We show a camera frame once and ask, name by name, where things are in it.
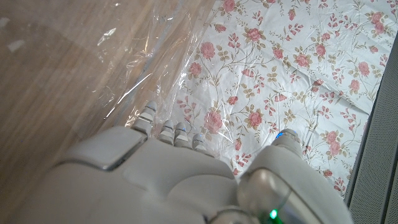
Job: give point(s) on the floral backdrop cloth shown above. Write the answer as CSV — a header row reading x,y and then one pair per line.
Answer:
x,y
295,77

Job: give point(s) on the dark grey partition panel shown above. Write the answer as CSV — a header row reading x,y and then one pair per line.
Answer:
x,y
376,171

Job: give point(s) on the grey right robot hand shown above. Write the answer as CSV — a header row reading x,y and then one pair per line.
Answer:
x,y
155,180

